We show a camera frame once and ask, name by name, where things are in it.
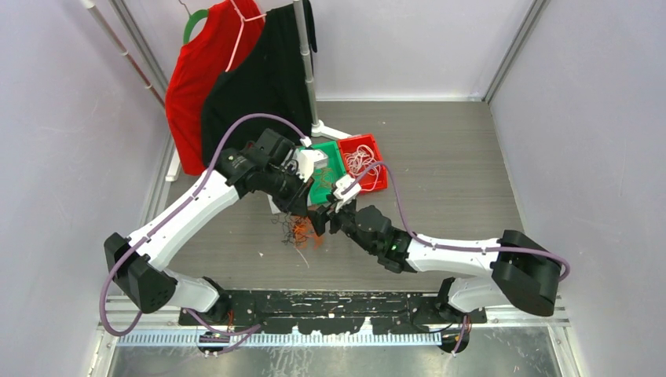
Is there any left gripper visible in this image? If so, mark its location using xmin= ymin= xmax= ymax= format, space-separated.
xmin=261 ymin=164 xmax=314 ymax=218

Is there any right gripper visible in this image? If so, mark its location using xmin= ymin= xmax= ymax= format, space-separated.
xmin=308 ymin=193 xmax=377 ymax=254

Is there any orange cable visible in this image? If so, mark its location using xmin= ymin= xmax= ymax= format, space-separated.
xmin=312 ymin=166 xmax=339 ymax=196
xmin=288 ymin=218 xmax=326 ymax=251

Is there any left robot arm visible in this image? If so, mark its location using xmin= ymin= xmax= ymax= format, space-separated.
xmin=104 ymin=130 xmax=328 ymax=324

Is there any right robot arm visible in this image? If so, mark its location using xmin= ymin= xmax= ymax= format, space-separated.
xmin=307 ymin=203 xmax=567 ymax=323

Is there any grey plastic bin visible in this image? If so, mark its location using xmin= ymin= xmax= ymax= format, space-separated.
xmin=267 ymin=195 xmax=283 ymax=214

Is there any green plastic bin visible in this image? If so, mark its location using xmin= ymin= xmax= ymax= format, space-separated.
xmin=309 ymin=141 xmax=346 ymax=205

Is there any white clothes rack stand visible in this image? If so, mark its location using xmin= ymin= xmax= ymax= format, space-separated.
xmin=165 ymin=0 xmax=352 ymax=183

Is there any red plastic bin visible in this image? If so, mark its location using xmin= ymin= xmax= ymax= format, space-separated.
xmin=336 ymin=134 xmax=388 ymax=194

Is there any black t-shirt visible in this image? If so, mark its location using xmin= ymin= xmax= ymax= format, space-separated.
xmin=201 ymin=5 xmax=312 ymax=165

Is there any red t-shirt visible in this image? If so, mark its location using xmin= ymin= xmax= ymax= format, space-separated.
xmin=164 ymin=0 xmax=265 ymax=175

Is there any pink hanger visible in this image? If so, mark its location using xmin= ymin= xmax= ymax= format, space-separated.
xmin=224 ymin=0 xmax=266 ymax=72

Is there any green hanger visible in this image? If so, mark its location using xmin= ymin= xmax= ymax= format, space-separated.
xmin=177 ymin=0 xmax=209 ymax=45

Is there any red white rod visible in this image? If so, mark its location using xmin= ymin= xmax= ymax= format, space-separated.
xmin=79 ymin=0 xmax=164 ymax=108

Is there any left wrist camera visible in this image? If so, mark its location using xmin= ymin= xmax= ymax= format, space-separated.
xmin=295 ymin=148 xmax=329 ymax=181

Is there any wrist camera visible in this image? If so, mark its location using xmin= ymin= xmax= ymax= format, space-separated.
xmin=332 ymin=174 xmax=361 ymax=212
xmin=295 ymin=148 xmax=329 ymax=181

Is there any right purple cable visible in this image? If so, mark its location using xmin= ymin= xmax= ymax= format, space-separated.
xmin=346 ymin=161 xmax=571 ymax=357

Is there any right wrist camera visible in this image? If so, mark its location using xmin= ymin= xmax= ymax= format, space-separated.
xmin=332 ymin=174 xmax=361 ymax=212

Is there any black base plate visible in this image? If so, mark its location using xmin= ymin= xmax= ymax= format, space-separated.
xmin=178 ymin=290 xmax=488 ymax=336

